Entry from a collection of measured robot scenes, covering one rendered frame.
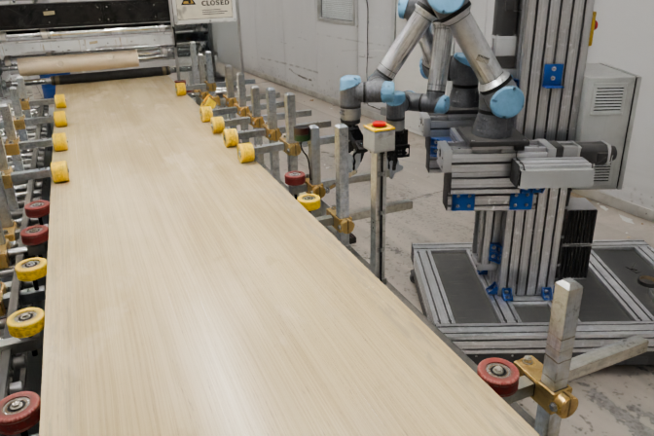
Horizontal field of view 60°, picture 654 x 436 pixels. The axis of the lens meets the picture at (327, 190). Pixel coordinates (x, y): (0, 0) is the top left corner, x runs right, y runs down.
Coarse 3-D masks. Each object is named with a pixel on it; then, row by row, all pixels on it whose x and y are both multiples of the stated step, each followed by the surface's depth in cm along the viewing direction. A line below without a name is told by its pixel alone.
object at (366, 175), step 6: (360, 174) 231; (366, 174) 232; (324, 180) 226; (330, 180) 226; (348, 180) 229; (354, 180) 231; (360, 180) 232; (366, 180) 233; (294, 186) 221; (300, 186) 221; (306, 186) 222; (324, 186) 226; (294, 192) 221; (300, 192) 222
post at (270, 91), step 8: (272, 88) 252; (272, 96) 253; (272, 104) 254; (272, 112) 255; (272, 120) 257; (272, 128) 258; (272, 152) 262; (272, 160) 263; (272, 168) 265; (272, 176) 266
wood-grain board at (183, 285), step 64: (64, 128) 294; (128, 128) 291; (192, 128) 288; (64, 192) 209; (128, 192) 208; (192, 192) 206; (256, 192) 205; (64, 256) 162; (128, 256) 161; (192, 256) 160; (256, 256) 159; (320, 256) 158; (64, 320) 132; (128, 320) 131; (192, 320) 131; (256, 320) 130; (320, 320) 130; (384, 320) 129; (64, 384) 111; (128, 384) 111; (192, 384) 111; (256, 384) 110; (320, 384) 110; (384, 384) 109; (448, 384) 109
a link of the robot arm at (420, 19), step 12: (420, 0) 200; (420, 12) 200; (432, 12) 199; (408, 24) 203; (420, 24) 202; (408, 36) 203; (420, 36) 205; (396, 48) 206; (408, 48) 205; (384, 60) 208; (396, 60) 207; (384, 72) 208; (396, 72) 210
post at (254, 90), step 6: (252, 90) 274; (258, 90) 275; (252, 96) 276; (258, 96) 276; (252, 102) 277; (258, 102) 277; (252, 108) 279; (258, 108) 278; (252, 114) 281; (258, 114) 279; (258, 138) 283; (258, 144) 284; (258, 156) 287; (258, 162) 288
